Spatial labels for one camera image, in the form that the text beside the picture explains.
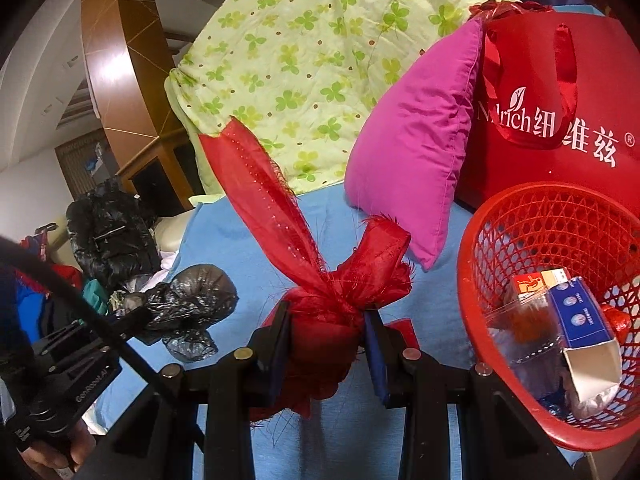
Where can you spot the red organza pouch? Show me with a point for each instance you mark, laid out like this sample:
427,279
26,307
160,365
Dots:
325,330

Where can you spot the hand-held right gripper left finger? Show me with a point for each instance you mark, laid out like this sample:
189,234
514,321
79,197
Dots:
282,345

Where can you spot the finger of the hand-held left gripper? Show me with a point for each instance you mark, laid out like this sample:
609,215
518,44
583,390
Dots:
127,320

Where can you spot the red foil wrapping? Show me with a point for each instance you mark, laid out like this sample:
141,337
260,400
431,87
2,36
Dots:
500,10

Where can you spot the white plastic wrapper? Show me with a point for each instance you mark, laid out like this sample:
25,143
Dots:
597,402

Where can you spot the black puffer jacket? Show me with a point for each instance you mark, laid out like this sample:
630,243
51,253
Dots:
110,230

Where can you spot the green floral quilt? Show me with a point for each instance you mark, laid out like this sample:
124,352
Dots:
300,35

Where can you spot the magenta pillow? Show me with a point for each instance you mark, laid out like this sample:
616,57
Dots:
415,150

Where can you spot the blue and white carton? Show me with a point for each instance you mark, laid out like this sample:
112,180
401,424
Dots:
582,320

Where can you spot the white and red medicine box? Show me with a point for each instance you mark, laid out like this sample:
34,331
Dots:
526,286

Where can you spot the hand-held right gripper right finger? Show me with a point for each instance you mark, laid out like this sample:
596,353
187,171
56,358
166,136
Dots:
376,360

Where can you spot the red plastic basket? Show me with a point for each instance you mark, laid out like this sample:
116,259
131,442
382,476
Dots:
480,260

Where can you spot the cream pillow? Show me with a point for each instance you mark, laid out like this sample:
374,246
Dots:
172,232

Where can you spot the wooden headboard panel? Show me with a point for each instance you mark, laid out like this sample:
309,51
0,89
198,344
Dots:
120,50

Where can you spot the red foil wrapper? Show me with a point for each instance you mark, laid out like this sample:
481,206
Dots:
617,322

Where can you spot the orange and white box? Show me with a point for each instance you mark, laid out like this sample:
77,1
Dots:
556,276

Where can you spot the person's left hand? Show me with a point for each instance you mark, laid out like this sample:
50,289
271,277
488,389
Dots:
45,465

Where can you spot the dark wooden cabinet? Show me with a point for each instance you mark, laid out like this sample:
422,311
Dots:
160,180

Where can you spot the clear plastic wrap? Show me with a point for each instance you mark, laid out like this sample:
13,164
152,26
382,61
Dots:
525,325

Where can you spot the red gift bag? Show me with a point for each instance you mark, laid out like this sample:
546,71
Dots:
600,60

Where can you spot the black plastic bag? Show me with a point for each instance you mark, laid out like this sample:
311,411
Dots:
195,295

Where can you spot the blue bed sheet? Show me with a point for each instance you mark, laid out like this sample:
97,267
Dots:
260,240

